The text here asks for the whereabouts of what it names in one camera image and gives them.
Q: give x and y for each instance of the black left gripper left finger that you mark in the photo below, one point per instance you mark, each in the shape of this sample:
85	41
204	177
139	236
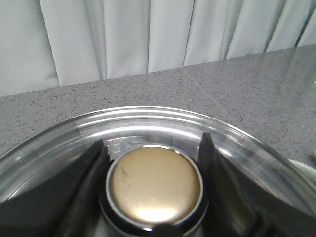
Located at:
63	206

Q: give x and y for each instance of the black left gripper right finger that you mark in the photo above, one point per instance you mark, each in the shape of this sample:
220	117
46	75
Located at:
239	207

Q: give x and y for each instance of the glass pot lid gold knob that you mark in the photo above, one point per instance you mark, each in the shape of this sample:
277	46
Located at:
152	186

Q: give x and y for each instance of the pale green electric cooking pot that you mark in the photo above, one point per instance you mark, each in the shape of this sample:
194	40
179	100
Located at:
308	171

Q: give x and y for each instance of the white pleated curtain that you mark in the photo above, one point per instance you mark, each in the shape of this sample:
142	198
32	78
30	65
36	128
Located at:
53	43

